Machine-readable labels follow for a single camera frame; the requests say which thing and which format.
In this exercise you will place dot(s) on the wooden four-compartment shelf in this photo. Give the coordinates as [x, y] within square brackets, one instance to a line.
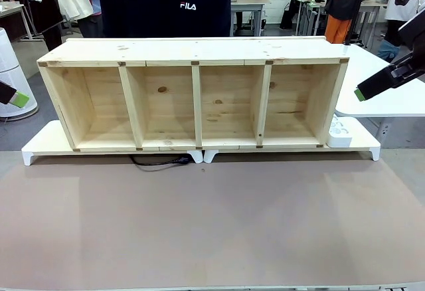
[166, 48]

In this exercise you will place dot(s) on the white side table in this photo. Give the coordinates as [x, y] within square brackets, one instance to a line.
[382, 105]

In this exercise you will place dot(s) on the light wooden background desk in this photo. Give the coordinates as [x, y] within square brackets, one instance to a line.
[13, 8]

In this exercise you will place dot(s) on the white power strip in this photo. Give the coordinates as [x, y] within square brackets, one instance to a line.
[340, 139]

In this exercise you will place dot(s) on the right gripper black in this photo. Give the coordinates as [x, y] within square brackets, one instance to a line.
[415, 35]

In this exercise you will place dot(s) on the white air purifier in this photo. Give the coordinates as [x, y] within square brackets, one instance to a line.
[10, 55]

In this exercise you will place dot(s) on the person in navy FILA sweater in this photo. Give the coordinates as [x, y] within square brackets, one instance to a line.
[149, 5]

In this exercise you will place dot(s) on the grey background desk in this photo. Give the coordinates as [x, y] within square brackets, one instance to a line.
[249, 2]

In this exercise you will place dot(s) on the mannequin in white lab coat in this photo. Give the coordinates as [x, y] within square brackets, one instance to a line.
[398, 15]

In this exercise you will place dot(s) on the blue bag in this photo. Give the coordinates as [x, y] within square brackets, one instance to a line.
[388, 52]

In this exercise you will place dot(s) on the mannequin in black coat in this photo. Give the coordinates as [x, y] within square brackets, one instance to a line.
[43, 12]

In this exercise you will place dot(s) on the black stand pole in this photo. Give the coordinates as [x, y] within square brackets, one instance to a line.
[352, 22]

